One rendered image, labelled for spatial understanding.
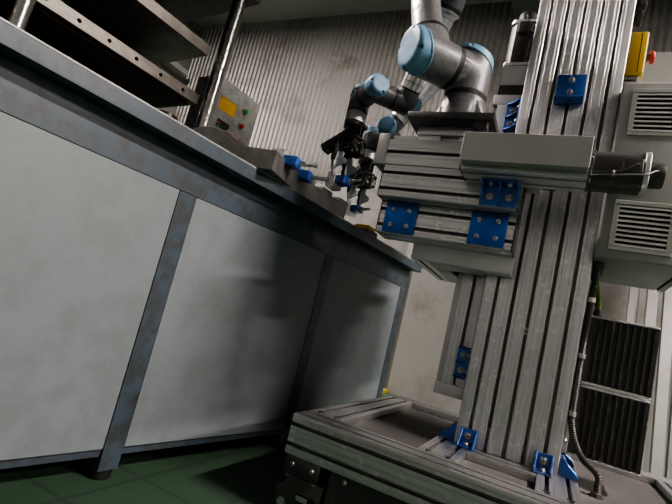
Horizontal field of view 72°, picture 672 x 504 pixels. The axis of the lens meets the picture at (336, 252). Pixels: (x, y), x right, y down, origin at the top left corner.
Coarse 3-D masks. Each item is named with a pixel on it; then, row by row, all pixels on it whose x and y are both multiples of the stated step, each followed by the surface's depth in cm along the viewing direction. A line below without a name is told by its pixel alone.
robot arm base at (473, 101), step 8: (456, 88) 123; (464, 88) 122; (472, 88) 122; (448, 96) 124; (456, 96) 122; (464, 96) 122; (472, 96) 122; (480, 96) 123; (448, 104) 122; (456, 104) 121; (464, 104) 120; (472, 104) 121; (480, 104) 122
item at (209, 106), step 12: (240, 0) 212; (240, 12) 213; (228, 24) 210; (228, 36) 210; (228, 48) 210; (216, 60) 208; (228, 60) 211; (216, 72) 207; (216, 84) 207; (204, 96) 207; (216, 96) 207; (204, 108) 205; (204, 120) 204
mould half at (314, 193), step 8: (312, 184) 153; (312, 192) 153; (320, 192) 157; (328, 192) 161; (320, 200) 158; (328, 200) 161; (336, 200) 165; (344, 200) 170; (328, 208) 162; (336, 208) 166; (344, 208) 170; (344, 216) 171
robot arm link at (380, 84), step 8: (368, 80) 154; (376, 80) 153; (384, 80) 154; (360, 88) 159; (368, 88) 154; (376, 88) 153; (384, 88) 154; (392, 88) 158; (360, 96) 160; (368, 96) 157; (376, 96) 155; (384, 96) 157; (392, 96) 157; (368, 104) 161; (384, 104) 159
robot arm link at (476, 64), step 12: (468, 48) 124; (480, 48) 123; (468, 60) 121; (480, 60) 123; (492, 60) 125; (456, 72) 121; (468, 72) 122; (480, 72) 123; (492, 72) 126; (456, 84) 123; (468, 84) 122; (480, 84) 123
